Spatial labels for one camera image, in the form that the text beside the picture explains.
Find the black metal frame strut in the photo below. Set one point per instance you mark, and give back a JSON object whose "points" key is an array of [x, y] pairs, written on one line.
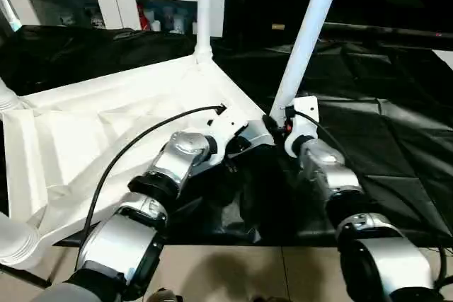
{"points": [[35, 279]]}

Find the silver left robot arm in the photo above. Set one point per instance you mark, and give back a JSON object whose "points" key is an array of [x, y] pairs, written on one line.
{"points": [[177, 157]]}

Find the white plastic table top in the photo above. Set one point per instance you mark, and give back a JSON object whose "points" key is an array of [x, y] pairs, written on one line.
{"points": [[106, 111]]}

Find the white plastic table leg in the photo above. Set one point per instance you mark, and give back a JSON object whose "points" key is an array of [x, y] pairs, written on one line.
{"points": [[14, 235], [204, 5], [308, 33], [5, 98]]}

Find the white flat object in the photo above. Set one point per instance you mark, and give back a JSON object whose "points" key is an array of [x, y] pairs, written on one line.
{"points": [[446, 58]]}

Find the small white blue box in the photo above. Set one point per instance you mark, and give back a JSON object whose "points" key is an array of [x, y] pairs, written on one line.
{"points": [[178, 22]]}

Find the dark metal rod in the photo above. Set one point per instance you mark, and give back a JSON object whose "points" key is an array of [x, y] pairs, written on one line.
{"points": [[389, 30]]}

